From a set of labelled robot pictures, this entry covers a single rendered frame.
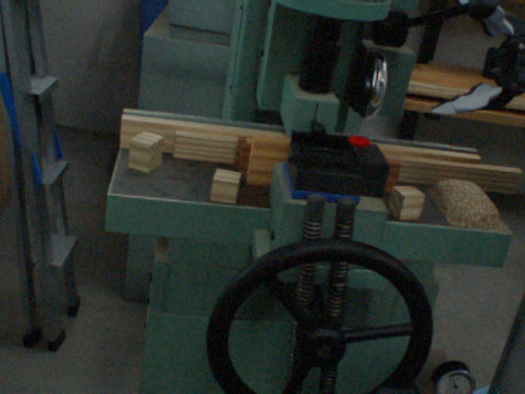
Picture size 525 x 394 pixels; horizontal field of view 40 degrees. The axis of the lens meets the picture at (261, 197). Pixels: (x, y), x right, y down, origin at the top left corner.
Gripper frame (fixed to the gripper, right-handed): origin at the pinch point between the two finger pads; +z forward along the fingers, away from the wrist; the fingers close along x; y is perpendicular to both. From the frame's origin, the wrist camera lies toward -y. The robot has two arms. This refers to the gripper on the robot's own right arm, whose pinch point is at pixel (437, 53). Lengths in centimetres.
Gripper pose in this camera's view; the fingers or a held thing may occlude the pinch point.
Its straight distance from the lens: 99.1
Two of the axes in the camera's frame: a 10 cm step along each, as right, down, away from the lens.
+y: 1.1, 1.9, -9.7
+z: -9.9, -1.1, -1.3
